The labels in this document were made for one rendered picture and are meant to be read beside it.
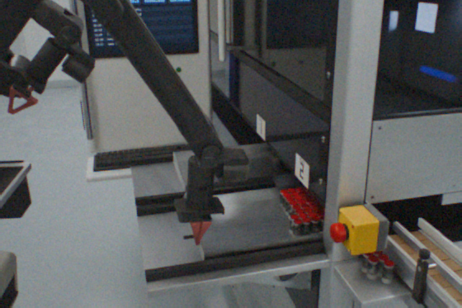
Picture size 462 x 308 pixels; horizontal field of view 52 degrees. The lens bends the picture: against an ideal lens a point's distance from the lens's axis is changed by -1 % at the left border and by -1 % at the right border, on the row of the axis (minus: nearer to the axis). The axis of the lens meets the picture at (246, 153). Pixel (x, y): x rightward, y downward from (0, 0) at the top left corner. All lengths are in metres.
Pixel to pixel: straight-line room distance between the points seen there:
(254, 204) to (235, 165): 0.31
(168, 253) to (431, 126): 0.64
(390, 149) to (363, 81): 0.17
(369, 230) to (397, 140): 0.20
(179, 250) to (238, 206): 0.25
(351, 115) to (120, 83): 1.11
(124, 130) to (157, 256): 0.88
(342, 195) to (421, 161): 0.19
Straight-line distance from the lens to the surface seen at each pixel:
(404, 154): 1.05
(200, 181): 1.00
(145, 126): 1.91
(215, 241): 1.15
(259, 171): 1.51
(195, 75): 1.88
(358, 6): 0.91
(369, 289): 1.04
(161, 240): 1.17
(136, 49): 0.83
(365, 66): 0.94
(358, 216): 0.97
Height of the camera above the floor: 1.50
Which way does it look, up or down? 22 degrees down
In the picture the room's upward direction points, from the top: straight up
